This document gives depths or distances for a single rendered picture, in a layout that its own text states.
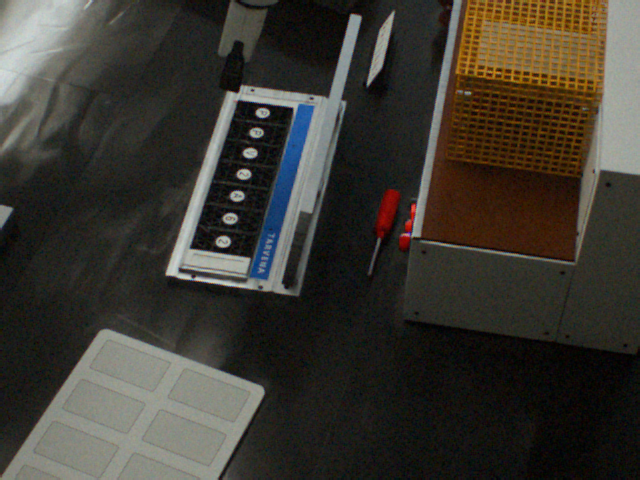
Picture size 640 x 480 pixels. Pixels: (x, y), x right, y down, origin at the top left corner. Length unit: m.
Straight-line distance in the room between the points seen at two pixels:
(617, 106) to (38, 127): 1.01
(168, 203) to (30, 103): 0.35
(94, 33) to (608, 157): 1.10
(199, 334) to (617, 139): 0.68
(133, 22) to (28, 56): 0.21
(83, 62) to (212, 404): 0.79
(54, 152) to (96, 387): 0.50
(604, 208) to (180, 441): 0.66
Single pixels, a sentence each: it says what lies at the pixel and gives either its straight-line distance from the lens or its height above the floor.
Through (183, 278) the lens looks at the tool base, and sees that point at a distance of 2.02.
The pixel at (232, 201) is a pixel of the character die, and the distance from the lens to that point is 2.10.
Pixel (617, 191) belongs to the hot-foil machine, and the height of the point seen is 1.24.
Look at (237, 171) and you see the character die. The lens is 2.15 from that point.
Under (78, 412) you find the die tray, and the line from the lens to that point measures 1.90.
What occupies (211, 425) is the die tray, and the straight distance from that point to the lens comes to 1.87.
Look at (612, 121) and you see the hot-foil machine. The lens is 1.78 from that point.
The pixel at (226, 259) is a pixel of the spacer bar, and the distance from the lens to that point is 2.02.
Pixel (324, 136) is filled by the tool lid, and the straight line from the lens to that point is 1.95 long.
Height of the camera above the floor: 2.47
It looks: 49 degrees down
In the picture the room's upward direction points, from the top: 2 degrees clockwise
